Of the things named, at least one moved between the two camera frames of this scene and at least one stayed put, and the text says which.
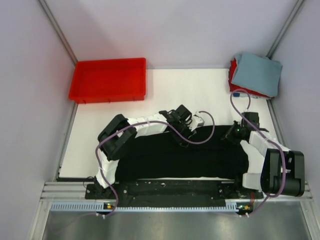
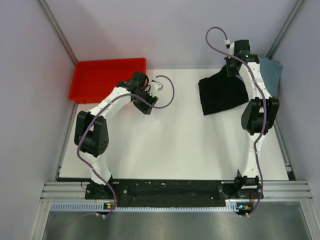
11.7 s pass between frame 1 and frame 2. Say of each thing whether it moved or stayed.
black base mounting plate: stayed
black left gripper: moved
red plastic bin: stayed
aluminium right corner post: stayed
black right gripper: moved
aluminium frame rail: stayed
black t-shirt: moved
